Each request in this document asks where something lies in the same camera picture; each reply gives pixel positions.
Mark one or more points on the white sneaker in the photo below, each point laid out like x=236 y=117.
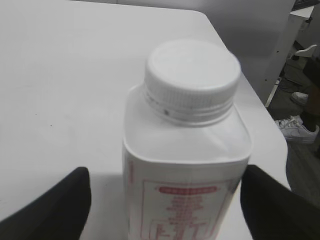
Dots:
x=293 y=130
x=299 y=98

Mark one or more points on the white yili changqing yogurt bottle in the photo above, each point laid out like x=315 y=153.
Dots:
x=179 y=180

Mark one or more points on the white office furniture panel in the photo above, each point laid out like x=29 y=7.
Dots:
x=296 y=23

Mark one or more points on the white plastic screw cap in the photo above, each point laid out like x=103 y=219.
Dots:
x=192 y=76

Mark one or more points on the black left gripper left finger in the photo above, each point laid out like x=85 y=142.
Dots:
x=60 y=213

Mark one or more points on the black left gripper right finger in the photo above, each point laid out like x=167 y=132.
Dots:
x=272 y=212

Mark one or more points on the white sneaker far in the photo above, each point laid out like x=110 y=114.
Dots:
x=299 y=98

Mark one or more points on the white sneaker near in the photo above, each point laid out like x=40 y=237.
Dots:
x=293 y=130

